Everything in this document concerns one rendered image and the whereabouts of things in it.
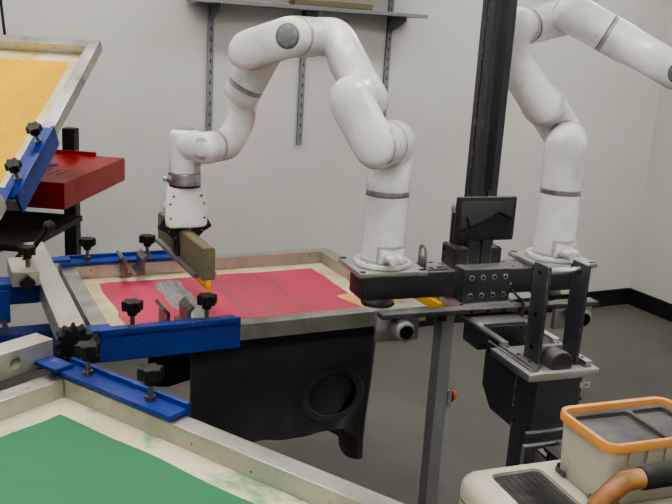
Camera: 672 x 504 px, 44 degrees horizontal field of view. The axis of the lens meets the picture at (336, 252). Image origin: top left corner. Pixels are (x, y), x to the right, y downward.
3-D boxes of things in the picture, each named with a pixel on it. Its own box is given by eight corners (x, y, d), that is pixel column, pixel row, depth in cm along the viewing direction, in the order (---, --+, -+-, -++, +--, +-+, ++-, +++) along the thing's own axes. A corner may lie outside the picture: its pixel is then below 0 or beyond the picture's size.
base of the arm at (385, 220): (426, 273, 177) (432, 202, 174) (371, 276, 173) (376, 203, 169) (396, 255, 192) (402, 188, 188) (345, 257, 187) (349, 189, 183)
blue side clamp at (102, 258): (170, 273, 236) (170, 249, 234) (174, 278, 232) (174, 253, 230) (59, 280, 223) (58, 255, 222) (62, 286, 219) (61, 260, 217)
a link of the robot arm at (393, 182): (416, 193, 183) (422, 119, 179) (396, 202, 171) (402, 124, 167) (375, 187, 187) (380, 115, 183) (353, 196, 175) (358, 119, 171)
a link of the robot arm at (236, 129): (251, 95, 183) (209, 172, 192) (278, 93, 195) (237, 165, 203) (222, 73, 185) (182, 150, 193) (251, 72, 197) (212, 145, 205)
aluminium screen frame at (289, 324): (326, 259, 256) (327, 247, 255) (425, 320, 205) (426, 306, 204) (58, 277, 222) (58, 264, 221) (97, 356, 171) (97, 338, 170)
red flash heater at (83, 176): (13, 176, 335) (12, 146, 332) (125, 183, 332) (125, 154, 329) (-71, 204, 276) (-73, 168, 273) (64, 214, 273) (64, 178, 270)
